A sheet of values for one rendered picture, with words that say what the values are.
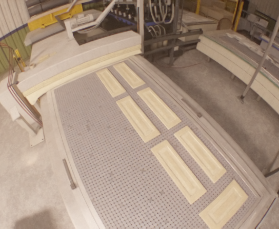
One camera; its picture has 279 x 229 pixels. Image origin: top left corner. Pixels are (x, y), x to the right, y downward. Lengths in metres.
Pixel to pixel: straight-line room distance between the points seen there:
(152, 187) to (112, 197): 0.36
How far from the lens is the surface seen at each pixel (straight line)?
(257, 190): 1.80
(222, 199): 1.52
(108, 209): 1.37
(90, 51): 2.43
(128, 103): 1.79
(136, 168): 1.40
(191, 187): 1.41
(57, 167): 1.66
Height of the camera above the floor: 2.21
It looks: 52 degrees down
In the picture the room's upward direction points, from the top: 2 degrees counter-clockwise
